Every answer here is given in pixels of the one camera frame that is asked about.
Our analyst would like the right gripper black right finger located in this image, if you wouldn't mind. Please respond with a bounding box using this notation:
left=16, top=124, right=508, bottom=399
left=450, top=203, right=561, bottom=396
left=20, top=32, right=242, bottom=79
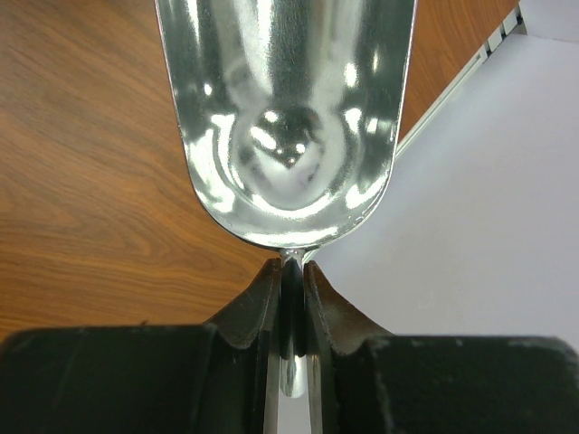
left=304, top=262, right=578, bottom=433

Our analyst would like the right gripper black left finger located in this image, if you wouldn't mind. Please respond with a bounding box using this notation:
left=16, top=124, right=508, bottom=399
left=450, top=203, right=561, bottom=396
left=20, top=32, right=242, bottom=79
left=1, top=259, right=281, bottom=433

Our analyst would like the silver metal scoop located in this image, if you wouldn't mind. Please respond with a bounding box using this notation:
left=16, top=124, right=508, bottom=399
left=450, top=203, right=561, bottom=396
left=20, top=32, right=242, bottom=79
left=155, top=1, right=417, bottom=398

